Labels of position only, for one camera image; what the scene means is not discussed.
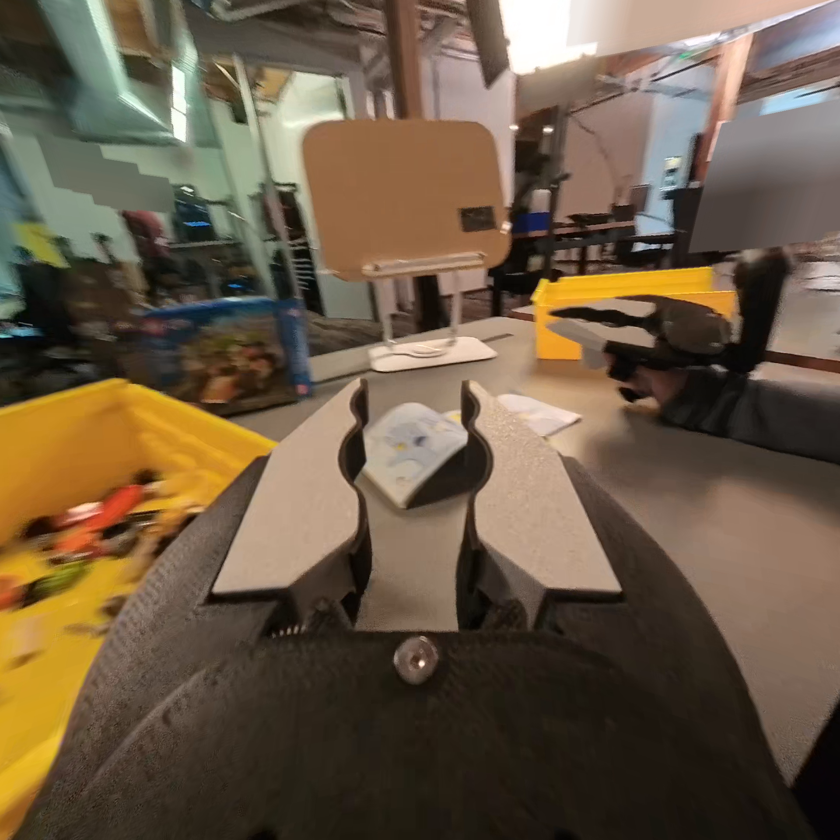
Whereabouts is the pile of lego pieces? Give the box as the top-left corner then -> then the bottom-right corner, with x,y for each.
0,469 -> 206,657

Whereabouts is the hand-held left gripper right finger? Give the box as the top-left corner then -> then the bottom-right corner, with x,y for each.
456,381 -> 623,626

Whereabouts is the wooden book stand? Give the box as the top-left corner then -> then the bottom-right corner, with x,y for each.
302,119 -> 513,374

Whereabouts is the yellow plastic bin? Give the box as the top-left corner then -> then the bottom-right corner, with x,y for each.
532,266 -> 739,362
0,379 -> 277,840

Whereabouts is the person's right hand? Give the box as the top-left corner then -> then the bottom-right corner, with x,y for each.
635,365 -> 690,413

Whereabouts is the blue lego box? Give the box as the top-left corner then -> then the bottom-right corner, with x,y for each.
125,297 -> 315,416

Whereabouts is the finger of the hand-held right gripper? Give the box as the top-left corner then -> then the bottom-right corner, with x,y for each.
545,319 -> 658,370
549,294 -> 662,332

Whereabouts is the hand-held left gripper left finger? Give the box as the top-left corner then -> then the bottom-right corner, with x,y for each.
211,379 -> 373,602

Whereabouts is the person's right forearm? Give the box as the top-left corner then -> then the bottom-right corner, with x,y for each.
659,367 -> 840,466

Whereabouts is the lego instruction booklet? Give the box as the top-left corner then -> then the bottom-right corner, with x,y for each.
360,392 -> 581,509

